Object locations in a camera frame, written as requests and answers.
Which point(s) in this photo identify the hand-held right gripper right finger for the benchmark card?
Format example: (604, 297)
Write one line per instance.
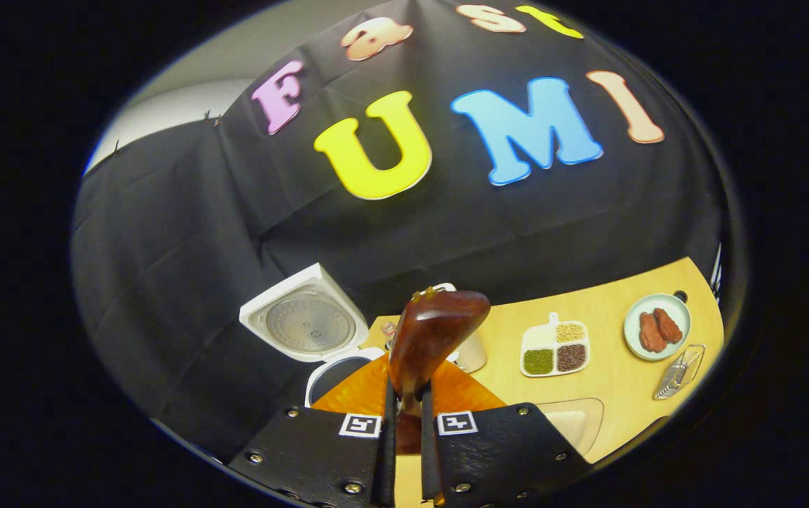
(429, 458)

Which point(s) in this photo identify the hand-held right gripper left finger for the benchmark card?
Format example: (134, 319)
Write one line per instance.
(385, 458)

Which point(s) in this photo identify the dark wooden spoon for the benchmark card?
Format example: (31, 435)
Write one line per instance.
(436, 331)

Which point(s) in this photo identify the white rice pile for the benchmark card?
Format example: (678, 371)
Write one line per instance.
(567, 427)

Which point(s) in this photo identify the white rice cooker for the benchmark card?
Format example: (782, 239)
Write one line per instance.
(306, 324)

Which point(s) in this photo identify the white toaster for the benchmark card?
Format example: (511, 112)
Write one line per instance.
(474, 356)

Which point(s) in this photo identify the clear plastic water bottle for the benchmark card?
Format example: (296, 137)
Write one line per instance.
(389, 335)

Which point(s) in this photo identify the green mung beans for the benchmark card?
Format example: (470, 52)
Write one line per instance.
(538, 361)

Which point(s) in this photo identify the clear glass tray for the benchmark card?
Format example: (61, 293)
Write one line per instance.
(591, 423)

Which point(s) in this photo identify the brown bread slice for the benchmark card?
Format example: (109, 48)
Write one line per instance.
(427, 292)

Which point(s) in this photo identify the white divided grain plate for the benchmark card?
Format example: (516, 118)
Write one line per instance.
(554, 346)

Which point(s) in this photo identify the dark red beans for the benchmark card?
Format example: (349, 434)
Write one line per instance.
(572, 358)

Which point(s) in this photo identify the yellow soybeans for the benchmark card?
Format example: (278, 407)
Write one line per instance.
(570, 332)

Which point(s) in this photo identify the pale green plate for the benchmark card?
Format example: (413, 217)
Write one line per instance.
(634, 339)

